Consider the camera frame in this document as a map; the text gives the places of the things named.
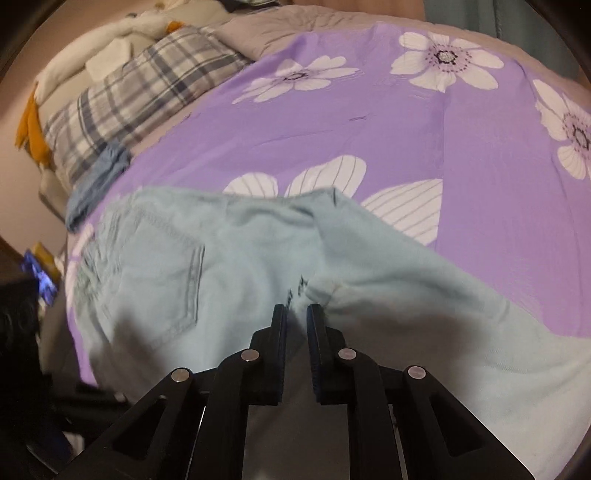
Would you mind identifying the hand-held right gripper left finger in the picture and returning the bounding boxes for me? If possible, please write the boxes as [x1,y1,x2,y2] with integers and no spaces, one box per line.
[55,304,289,480]

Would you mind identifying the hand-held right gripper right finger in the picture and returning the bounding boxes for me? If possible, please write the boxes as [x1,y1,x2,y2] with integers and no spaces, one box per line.
[305,304,536,480]

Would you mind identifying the light blue strawberry print pants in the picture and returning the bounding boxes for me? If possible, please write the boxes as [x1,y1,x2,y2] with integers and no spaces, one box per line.
[65,186,591,480]

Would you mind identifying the purple floral blanket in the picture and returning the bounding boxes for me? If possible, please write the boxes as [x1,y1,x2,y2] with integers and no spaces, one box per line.
[65,21,591,385]

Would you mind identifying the small blue denim cloth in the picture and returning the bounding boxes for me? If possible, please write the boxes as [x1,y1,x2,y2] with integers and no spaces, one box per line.
[65,141,135,232]

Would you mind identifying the plaid pillow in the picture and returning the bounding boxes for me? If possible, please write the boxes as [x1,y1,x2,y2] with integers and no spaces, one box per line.
[43,25,253,186]

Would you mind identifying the pink curtain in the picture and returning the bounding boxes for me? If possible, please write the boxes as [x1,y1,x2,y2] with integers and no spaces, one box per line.
[318,0,426,23]

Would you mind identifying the white plush toy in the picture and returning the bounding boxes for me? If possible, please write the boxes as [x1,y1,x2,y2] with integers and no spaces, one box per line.
[16,8,186,168]

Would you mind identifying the teal curtain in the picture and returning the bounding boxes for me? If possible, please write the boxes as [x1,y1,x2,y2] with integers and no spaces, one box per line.
[424,0,575,49]

